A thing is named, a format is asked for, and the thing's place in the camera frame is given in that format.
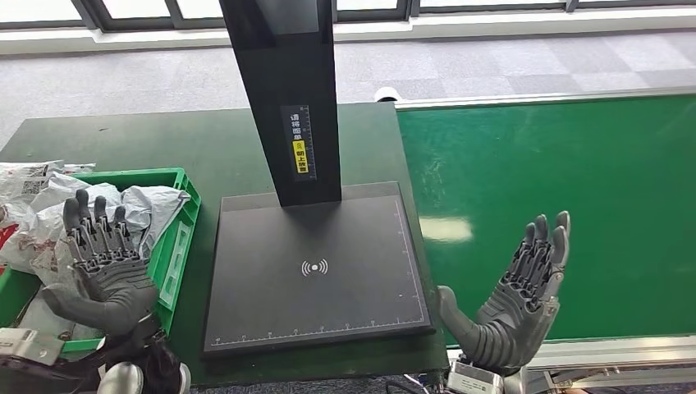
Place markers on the green plastic crate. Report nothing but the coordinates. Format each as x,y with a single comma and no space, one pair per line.
174,261

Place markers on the black yellow label sticker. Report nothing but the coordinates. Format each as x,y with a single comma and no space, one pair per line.
298,158

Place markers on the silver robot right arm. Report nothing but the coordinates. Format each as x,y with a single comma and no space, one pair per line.
514,383

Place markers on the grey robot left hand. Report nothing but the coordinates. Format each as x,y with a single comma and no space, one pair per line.
108,288

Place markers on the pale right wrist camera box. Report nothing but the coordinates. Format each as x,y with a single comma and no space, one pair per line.
473,380

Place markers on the white plastic parcel bag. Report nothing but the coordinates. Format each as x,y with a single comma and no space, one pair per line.
79,167

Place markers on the green conveyor belt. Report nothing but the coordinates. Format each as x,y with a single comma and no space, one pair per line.
571,158

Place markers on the black inbound scanner machine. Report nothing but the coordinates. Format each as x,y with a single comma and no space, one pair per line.
315,304

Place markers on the white round roller cap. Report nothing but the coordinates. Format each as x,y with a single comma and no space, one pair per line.
387,94

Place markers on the aluminium conveyor frame rail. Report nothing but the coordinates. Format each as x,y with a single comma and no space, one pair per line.
543,99
625,350

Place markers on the white printed QR parcel bag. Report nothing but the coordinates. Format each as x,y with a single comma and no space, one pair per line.
24,176

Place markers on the grey plastic parcel bag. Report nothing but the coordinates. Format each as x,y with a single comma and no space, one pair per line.
38,234
155,209
46,321

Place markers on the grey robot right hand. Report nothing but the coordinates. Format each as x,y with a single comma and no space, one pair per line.
516,321

